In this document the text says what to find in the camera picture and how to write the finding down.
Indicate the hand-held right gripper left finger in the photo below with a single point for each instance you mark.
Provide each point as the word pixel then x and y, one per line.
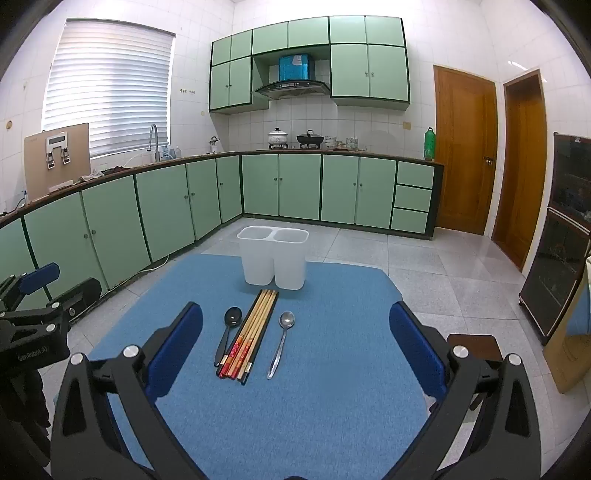
pixel 178 344

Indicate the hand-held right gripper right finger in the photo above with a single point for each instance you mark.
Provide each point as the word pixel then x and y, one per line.
pixel 415 350

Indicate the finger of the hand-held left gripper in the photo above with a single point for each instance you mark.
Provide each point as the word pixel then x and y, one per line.
pixel 78 295
pixel 41 277

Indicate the red-ended bamboo chopstick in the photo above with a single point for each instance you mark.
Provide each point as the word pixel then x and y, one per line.
pixel 250 350
pixel 235 350
pixel 245 350
pixel 240 350

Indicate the black spoon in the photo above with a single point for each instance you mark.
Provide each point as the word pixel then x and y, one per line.
pixel 233 317

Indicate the black chopstick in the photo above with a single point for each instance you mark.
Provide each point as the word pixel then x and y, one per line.
pixel 255 350

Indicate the metal spoon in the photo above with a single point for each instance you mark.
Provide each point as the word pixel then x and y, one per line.
pixel 287 319

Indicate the white double utensil holder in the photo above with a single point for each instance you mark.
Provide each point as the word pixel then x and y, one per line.
pixel 272 258

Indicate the brown wooden stool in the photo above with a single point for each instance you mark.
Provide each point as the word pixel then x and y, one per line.
pixel 475 346

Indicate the cardboard board with device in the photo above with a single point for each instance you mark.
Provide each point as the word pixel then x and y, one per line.
pixel 37 170

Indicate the blue table mat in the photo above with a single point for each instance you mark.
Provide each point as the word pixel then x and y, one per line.
pixel 323 406

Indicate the crumpled cloth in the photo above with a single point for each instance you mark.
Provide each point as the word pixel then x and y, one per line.
pixel 91 175

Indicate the white clip device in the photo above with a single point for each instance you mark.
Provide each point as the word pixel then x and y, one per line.
pixel 57 147

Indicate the black glass-front cabinet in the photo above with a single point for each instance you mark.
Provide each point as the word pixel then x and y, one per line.
pixel 554 258

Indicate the metal sink faucet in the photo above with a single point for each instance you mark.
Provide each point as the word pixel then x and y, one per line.
pixel 153 138

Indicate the green base cabinets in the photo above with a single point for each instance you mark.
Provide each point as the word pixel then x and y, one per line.
pixel 295 184

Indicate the white window blind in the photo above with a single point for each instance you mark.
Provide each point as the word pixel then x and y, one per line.
pixel 111 87

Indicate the small kettle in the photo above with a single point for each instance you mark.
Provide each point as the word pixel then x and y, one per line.
pixel 215 145

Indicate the wooden door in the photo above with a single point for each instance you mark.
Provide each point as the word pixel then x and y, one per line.
pixel 519 175
pixel 464 152

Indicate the green plastic bottle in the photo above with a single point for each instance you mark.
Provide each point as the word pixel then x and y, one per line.
pixel 429 145

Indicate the jars on counter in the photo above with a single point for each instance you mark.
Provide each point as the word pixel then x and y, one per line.
pixel 344 144

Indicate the white cooking pot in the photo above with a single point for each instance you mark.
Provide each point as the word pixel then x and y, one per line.
pixel 278 137

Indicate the black wok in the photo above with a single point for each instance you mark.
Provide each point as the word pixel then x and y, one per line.
pixel 309 137

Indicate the black range hood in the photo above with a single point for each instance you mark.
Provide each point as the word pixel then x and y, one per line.
pixel 292 87

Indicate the green wall cabinets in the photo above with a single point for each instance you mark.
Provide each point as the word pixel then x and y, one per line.
pixel 369 69

